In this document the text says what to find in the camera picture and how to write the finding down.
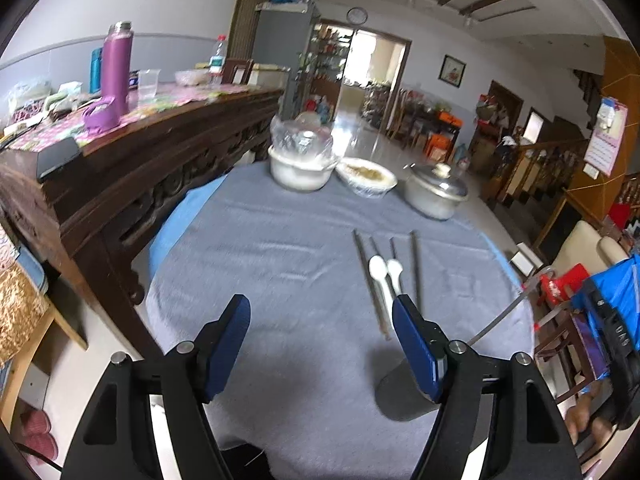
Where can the white bowl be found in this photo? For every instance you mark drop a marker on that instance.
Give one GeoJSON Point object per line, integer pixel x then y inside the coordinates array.
{"type": "Point", "coordinates": [300, 175]}

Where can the orange crate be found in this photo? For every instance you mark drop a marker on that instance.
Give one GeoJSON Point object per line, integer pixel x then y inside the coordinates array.
{"type": "Point", "coordinates": [440, 146]}

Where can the framed picture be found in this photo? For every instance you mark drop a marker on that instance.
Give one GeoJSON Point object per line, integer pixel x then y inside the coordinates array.
{"type": "Point", "coordinates": [452, 68]}

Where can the cluttered wooden table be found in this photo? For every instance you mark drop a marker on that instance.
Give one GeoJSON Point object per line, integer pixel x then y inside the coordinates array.
{"type": "Point", "coordinates": [430, 120]}

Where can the white plastic spoon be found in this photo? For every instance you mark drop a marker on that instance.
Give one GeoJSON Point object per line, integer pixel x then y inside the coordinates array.
{"type": "Point", "coordinates": [395, 270]}
{"type": "Point", "coordinates": [377, 267]}

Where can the brown wooden chair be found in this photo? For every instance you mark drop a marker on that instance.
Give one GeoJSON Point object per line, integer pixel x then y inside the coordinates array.
{"type": "Point", "coordinates": [555, 360]}

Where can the glass display cabinet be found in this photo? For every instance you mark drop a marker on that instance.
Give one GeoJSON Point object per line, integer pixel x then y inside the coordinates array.
{"type": "Point", "coordinates": [327, 60]}

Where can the dark chopsticks pair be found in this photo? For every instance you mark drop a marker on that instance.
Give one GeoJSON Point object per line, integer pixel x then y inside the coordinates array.
{"type": "Point", "coordinates": [365, 280]}
{"type": "Point", "coordinates": [416, 270]}

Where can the person's right hand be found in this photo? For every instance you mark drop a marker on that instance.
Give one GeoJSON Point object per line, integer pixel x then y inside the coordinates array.
{"type": "Point", "coordinates": [585, 422]}

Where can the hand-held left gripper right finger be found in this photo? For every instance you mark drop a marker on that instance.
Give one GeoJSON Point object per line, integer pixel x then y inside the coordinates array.
{"type": "Point", "coordinates": [415, 350]}

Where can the white step stool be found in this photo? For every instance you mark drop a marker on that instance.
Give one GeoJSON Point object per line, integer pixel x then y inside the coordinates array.
{"type": "Point", "coordinates": [525, 260]}

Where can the blue cloth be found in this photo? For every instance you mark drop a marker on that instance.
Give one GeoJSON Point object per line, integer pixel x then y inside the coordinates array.
{"type": "Point", "coordinates": [615, 275]}

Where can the white chest freezer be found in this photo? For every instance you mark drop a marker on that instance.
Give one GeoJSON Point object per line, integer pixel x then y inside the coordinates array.
{"type": "Point", "coordinates": [270, 75]}

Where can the covered bowl of food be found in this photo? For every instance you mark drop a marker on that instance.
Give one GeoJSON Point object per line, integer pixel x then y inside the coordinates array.
{"type": "Point", "coordinates": [365, 172]}

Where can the red-capped water bottle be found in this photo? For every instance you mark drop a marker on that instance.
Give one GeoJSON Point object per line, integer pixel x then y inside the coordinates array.
{"type": "Point", "coordinates": [216, 62]}

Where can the grey refrigerator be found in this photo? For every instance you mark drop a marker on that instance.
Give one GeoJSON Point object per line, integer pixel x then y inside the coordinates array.
{"type": "Point", "coordinates": [280, 40]}

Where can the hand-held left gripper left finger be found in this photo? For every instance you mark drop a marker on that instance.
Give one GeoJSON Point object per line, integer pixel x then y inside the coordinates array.
{"type": "Point", "coordinates": [230, 345]}

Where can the cream armchair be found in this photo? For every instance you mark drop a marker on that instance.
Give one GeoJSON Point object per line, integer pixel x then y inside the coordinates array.
{"type": "Point", "coordinates": [585, 245]}

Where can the blue table cover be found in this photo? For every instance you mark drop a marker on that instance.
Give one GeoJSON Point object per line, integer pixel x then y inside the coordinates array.
{"type": "Point", "coordinates": [185, 215]}

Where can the floral table runner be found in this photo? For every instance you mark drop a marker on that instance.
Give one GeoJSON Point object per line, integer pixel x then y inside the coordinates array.
{"type": "Point", "coordinates": [165, 105]}

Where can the purple thermos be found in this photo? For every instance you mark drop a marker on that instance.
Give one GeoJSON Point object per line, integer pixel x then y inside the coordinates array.
{"type": "Point", "coordinates": [116, 70]}

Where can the clear plastic cup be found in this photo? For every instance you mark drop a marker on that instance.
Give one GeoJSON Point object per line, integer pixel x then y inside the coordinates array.
{"type": "Point", "coordinates": [147, 85]}

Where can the thin metal rod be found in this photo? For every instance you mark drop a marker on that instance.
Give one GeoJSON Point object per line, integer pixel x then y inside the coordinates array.
{"type": "Point", "coordinates": [495, 323]}

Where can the pink slipper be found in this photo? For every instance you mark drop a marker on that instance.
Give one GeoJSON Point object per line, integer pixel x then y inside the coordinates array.
{"type": "Point", "coordinates": [40, 449]}
{"type": "Point", "coordinates": [32, 421]}

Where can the wooden staircase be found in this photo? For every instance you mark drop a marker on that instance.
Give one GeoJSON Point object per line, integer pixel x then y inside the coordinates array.
{"type": "Point", "coordinates": [545, 170]}

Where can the metal pot lid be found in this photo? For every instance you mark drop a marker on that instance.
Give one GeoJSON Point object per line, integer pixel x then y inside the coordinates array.
{"type": "Point", "coordinates": [440, 180]}

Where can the dark metal chopstick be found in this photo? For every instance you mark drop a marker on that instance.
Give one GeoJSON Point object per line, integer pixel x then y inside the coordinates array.
{"type": "Point", "coordinates": [376, 247]}
{"type": "Point", "coordinates": [394, 249]}

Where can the golden patterned cloth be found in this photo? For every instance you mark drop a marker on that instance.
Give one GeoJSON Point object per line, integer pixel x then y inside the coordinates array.
{"type": "Point", "coordinates": [20, 310]}

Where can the black box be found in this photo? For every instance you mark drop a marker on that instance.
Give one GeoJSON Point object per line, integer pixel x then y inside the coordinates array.
{"type": "Point", "coordinates": [57, 160]}

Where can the light wooden stool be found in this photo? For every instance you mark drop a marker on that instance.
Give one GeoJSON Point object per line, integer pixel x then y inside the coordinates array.
{"type": "Point", "coordinates": [55, 325]}

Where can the carved wooden sideboard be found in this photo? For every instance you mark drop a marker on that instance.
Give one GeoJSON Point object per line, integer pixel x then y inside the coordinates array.
{"type": "Point", "coordinates": [125, 185]}

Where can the grey tablecloth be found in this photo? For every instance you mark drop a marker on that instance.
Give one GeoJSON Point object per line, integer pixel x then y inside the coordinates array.
{"type": "Point", "coordinates": [280, 270]}

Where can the blue bottle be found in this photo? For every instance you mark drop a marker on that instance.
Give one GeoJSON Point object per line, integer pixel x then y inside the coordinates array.
{"type": "Point", "coordinates": [96, 70]}

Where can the pink wall calendar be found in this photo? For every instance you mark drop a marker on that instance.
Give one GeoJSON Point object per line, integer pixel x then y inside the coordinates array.
{"type": "Point", "coordinates": [605, 140]}

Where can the metal pot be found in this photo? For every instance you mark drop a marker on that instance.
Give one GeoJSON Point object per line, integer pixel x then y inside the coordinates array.
{"type": "Point", "coordinates": [430, 205]}

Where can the pile of small packets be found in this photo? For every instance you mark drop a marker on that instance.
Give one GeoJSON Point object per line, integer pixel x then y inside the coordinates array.
{"type": "Point", "coordinates": [45, 102]}

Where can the purple thermos cup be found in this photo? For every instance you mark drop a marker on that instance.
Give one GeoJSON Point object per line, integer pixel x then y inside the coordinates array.
{"type": "Point", "coordinates": [100, 117]}

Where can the dark wooden chair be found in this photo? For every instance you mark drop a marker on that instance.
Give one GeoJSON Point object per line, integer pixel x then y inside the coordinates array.
{"type": "Point", "coordinates": [237, 71]}

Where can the round wall clock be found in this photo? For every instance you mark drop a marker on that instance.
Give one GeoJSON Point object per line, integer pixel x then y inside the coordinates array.
{"type": "Point", "coordinates": [357, 15]}

